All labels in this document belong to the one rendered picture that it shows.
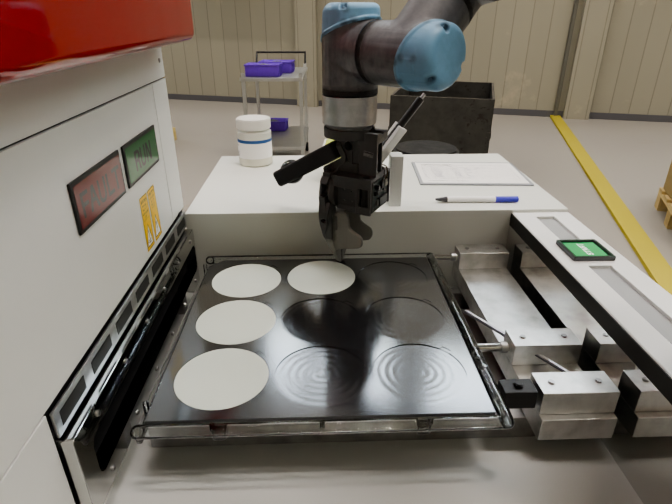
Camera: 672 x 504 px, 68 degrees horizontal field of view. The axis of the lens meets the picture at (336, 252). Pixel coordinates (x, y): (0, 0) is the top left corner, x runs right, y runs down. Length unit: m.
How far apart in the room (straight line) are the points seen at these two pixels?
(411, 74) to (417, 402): 0.35
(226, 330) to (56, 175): 0.28
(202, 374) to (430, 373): 0.25
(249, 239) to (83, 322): 0.39
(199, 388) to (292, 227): 0.35
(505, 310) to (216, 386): 0.41
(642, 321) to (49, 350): 0.57
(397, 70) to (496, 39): 6.55
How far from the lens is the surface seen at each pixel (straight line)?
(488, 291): 0.78
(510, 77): 7.19
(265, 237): 0.82
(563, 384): 0.58
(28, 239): 0.43
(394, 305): 0.68
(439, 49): 0.58
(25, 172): 0.43
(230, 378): 0.57
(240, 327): 0.64
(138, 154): 0.64
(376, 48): 0.62
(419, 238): 0.84
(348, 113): 0.67
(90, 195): 0.52
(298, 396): 0.54
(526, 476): 0.60
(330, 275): 0.74
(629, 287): 0.70
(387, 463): 0.58
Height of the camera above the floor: 1.26
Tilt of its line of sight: 26 degrees down
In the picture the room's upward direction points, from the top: straight up
